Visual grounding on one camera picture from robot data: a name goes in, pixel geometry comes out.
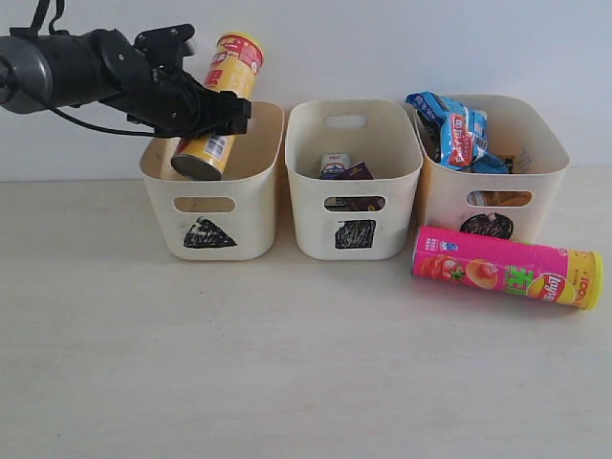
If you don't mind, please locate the yellow chips can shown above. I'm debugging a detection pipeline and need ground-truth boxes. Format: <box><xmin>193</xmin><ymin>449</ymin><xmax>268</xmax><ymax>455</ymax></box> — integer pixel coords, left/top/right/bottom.
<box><xmin>170</xmin><ymin>32</ymin><xmax>264</xmax><ymax>181</ymax></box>

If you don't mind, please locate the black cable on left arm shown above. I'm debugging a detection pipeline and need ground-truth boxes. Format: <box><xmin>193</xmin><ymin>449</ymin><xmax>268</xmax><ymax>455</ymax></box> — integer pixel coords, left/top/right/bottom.
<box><xmin>0</xmin><ymin>0</ymin><xmax>154</xmax><ymax>140</ymax></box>

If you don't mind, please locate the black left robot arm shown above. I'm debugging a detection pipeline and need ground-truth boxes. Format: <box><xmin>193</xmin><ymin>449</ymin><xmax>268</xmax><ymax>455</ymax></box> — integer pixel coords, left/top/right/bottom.
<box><xmin>1</xmin><ymin>24</ymin><xmax>251</xmax><ymax>139</ymax></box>

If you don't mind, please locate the cream bin with circle mark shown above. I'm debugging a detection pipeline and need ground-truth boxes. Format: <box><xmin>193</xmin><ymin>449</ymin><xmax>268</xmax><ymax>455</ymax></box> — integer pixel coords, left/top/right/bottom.
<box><xmin>405</xmin><ymin>95</ymin><xmax>570</xmax><ymax>242</ymax></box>

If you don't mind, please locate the blue noodle packet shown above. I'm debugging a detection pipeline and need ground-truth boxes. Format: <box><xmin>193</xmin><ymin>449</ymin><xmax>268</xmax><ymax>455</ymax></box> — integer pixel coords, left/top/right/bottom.
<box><xmin>405</xmin><ymin>92</ymin><xmax>511</xmax><ymax>174</ymax></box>

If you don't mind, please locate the pink Lay's chips can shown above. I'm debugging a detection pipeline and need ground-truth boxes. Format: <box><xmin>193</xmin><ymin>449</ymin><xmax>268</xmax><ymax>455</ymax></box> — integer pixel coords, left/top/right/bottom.
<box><xmin>411</xmin><ymin>226</ymin><xmax>604</xmax><ymax>310</ymax></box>

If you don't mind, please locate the orange noodle packet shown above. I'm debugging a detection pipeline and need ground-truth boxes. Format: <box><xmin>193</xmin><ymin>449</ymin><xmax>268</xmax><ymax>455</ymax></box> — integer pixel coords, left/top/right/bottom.
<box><xmin>467</xmin><ymin>190</ymin><xmax>532</xmax><ymax>208</ymax></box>

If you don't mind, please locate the white blue milk carton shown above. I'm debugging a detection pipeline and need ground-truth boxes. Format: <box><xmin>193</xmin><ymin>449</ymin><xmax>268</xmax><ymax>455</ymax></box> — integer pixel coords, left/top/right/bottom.
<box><xmin>319</xmin><ymin>153</ymin><xmax>352</xmax><ymax>180</ymax></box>

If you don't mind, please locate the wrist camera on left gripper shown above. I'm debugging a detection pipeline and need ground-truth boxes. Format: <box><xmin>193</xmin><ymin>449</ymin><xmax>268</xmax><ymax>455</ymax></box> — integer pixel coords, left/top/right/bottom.
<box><xmin>134</xmin><ymin>24</ymin><xmax>195</xmax><ymax>69</ymax></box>

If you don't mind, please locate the cream bin with triangle mark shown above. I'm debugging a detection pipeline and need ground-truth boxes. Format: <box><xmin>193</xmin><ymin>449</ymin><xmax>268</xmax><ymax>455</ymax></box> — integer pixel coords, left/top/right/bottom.
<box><xmin>140</xmin><ymin>101</ymin><xmax>284</xmax><ymax>261</ymax></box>

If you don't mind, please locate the purple small carton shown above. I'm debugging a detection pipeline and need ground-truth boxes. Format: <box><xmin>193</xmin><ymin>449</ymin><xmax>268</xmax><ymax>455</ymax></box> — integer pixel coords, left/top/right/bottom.
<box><xmin>325</xmin><ymin>162</ymin><xmax>381</xmax><ymax>211</ymax></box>

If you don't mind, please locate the cream bin with square mark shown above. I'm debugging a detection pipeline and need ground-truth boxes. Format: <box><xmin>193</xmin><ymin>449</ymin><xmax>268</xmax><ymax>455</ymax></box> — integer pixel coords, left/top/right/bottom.
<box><xmin>285</xmin><ymin>99</ymin><xmax>424</xmax><ymax>260</ymax></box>

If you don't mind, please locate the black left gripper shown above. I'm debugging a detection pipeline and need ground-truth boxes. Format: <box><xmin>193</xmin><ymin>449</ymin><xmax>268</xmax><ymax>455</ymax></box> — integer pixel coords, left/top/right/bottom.
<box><xmin>93</xmin><ymin>29</ymin><xmax>251</xmax><ymax>139</ymax></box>

